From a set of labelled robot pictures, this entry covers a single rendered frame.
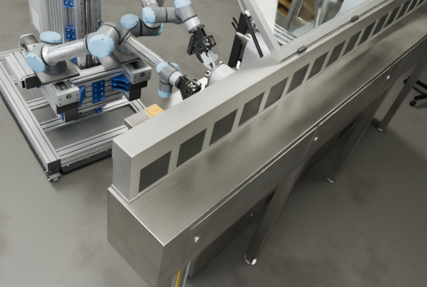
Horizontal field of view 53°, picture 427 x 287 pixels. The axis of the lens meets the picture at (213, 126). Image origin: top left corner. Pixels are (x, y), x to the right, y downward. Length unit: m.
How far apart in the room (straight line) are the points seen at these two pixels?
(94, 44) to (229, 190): 1.18
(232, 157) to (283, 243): 1.69
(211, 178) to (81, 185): 1.86
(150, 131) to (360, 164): 2.84
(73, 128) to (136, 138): 2.07
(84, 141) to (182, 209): 1.89
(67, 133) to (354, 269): 2.19
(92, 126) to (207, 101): 1.99
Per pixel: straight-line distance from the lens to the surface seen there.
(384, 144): 4.15
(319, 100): 1.81
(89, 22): 2.77
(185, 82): 2.16
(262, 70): 1.49
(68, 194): 3.10
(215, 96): 1.32
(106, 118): 3.27
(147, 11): 2.11
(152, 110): 2.31
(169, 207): 1.29
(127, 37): 2.35
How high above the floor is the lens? 2.50
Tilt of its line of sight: 44 degrees down
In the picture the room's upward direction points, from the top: 14 degrees clockwise
